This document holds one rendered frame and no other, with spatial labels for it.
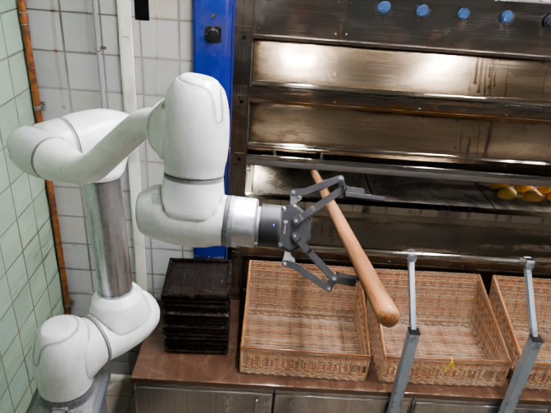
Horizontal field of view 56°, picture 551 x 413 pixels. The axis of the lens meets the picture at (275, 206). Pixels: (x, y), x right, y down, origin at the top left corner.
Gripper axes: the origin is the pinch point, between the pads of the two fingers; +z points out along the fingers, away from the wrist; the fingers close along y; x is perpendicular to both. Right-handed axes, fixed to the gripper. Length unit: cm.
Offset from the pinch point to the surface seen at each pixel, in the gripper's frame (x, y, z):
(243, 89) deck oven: -119, -61, -36
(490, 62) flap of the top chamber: -113, -82, 63
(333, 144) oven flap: -129, -44, 4
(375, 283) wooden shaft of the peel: 12.7, 7.5, -1.7
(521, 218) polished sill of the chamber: -150, -24, 98
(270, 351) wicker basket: -131, 46, -13
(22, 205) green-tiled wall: -123, -3, -121
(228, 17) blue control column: -100, -82, -44
